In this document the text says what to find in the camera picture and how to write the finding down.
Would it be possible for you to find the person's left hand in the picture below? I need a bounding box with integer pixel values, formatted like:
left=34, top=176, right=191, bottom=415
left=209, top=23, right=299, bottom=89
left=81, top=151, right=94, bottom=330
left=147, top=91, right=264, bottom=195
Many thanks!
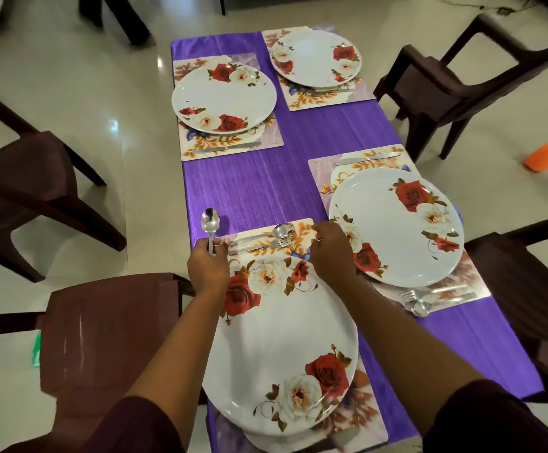
left=187, top=237, right=231, bottom=297

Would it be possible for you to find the person's right forearm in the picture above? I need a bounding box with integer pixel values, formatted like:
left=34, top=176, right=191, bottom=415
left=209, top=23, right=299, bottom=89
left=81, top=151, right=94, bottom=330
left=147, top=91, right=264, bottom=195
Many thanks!
left=323, top=278, right=488, bottom=438

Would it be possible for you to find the purple tablecloth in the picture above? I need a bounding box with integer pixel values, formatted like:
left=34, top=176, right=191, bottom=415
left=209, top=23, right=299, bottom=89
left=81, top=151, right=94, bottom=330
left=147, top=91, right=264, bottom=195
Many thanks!
left=170, top=30, right=545, bottom=453

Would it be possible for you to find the person's right hand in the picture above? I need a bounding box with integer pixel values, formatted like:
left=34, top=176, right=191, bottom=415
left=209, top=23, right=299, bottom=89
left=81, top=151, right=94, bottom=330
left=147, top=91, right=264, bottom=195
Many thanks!
left=309, top=221, right=357, bottom=289

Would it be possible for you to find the person's maroon left sleeve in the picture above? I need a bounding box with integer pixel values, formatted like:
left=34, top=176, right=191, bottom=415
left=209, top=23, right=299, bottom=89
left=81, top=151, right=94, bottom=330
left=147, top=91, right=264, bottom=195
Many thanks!
left=82, top=396, right=185, bottom=453

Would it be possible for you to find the person's maroon sleeve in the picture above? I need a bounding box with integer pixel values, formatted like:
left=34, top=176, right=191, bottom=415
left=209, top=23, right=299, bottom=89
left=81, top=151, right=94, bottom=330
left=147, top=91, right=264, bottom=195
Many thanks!
left=422, top=379, right=548, bottom=453
left=82, top=396, right=185, bottom=453

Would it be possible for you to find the floral placemat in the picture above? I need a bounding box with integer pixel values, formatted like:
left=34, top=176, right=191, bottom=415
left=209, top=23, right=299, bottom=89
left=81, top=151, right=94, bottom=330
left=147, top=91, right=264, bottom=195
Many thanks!
left=308, top=144, right=491, bottom=317
left=215, top=218, right=389, bottom=453
left=262, top=25, right=377, bottom=112
left=173, top=53, right=285, bottom=161

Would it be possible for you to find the white rose print plate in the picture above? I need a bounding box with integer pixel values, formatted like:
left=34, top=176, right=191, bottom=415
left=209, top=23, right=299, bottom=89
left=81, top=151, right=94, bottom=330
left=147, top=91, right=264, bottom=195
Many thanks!
left=202, top=256, right=359, bottom=437
left=329, top=168, right=465, bottom=288
left=171, top=62, right=278, bottom=135
left=271, top=29, right=363, bottom=88

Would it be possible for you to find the silver fork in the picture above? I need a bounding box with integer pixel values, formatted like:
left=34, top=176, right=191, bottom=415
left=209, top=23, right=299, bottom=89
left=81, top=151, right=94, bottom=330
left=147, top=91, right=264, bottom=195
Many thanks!
left=229, top=237, right=294, bottom=255
left=400, top=285, right=471, bottom=303

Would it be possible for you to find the person's maroon right sleeve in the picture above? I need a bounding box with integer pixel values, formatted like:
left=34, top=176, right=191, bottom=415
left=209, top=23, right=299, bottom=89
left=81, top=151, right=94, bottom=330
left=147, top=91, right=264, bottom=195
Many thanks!
left=422, top=379, right=548, bottom=453

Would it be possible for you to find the person's left forearm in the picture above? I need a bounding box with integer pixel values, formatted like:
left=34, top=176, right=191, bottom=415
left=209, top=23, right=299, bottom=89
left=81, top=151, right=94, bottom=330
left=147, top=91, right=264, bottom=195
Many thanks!
left=125, top=290, right=230, bottom=449

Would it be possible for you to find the black cable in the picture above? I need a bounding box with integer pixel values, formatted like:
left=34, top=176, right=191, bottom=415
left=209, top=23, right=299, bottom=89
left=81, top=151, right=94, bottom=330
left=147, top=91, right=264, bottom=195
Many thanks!
left=410, top=0, right=541, bottom=17

